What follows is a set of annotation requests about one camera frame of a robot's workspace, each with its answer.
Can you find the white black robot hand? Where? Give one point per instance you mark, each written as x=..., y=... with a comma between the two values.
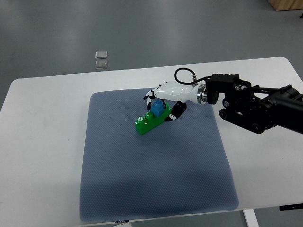
x=174, y=91

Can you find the black label under table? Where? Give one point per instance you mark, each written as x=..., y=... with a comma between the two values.
x=122, y=221

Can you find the upper metal floor plate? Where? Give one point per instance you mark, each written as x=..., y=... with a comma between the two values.
x=101, y=54

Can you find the blue-grey textured mat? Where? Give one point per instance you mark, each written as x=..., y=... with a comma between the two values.
x=179, y=167

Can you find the green four-stud toy block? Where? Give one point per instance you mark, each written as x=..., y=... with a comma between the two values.
x=144, y=124

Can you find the wooden box corner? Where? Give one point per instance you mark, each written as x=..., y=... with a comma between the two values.
x=284, y=5

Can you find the white table leg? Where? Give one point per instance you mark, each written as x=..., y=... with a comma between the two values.
x=250, y=218

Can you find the blue toy block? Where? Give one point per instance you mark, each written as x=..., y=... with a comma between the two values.
x=157, y=108

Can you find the black table control panel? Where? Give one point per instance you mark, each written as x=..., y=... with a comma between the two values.
x=291, y=207

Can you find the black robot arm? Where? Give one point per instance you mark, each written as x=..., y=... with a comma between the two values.
x=256, y=108

